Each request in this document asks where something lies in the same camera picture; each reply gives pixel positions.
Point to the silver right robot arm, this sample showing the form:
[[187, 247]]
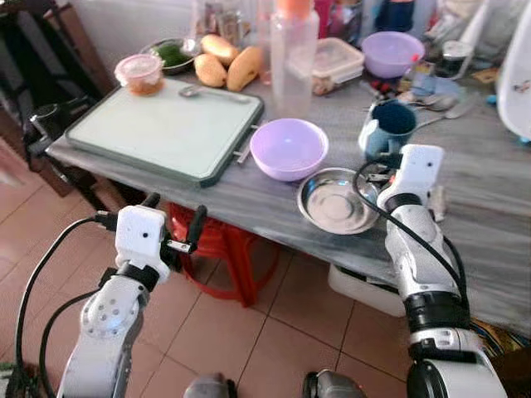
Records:
[[423, 257]]

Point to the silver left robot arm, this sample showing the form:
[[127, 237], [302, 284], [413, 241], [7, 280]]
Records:
[[108, 323]]

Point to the red plastic stool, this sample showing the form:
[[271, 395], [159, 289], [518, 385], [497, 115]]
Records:
[[224, 245]]

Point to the teal mug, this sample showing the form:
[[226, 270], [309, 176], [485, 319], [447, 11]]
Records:
[[388, 128]]

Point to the round steel plate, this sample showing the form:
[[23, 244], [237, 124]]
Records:
[[332, 203]]

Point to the green rimmed cutting board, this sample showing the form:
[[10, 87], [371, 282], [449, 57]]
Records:
[[162, 128]]

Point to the purple plastic bowl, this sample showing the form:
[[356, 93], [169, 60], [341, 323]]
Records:
[[392, 51], [289, 149]]

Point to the white plastic box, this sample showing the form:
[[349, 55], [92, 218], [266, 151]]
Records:
[[361, 290]]

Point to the clear lidded food container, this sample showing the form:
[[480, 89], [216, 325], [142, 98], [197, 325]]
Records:
[[338, 62]]

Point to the yellow mango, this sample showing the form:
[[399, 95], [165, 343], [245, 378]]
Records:
[[210, 71], [220, 48], [246, 68]]

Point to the grey left robot foot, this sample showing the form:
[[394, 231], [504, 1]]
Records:
[[209, 388]]

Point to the grey robot foot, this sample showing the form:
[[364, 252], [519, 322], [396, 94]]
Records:
[[333, 386], [209, 388]]

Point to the steel bowl with greens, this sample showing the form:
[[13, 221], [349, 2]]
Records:
[[172, 55]]

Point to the clear bottle orange cap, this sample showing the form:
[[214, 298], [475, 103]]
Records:
[[293, 58]]

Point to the white kitchen appliance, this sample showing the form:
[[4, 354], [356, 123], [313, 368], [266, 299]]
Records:
[[516, 83]]

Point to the dark wooden chair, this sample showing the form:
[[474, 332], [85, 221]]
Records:
[[41, 75]]

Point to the patterned yellow blue cloth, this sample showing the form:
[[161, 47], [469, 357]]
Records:
[[502, 340]]

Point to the grey right robot foot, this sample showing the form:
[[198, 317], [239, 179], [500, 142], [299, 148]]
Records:
[[333, 386]]

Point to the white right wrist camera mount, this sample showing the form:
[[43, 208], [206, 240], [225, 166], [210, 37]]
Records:
[[421, 172]]

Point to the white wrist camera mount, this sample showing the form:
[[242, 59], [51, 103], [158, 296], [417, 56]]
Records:
[[139, 236], [421, 172]]

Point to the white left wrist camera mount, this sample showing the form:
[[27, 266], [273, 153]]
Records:
[[139, 236]]

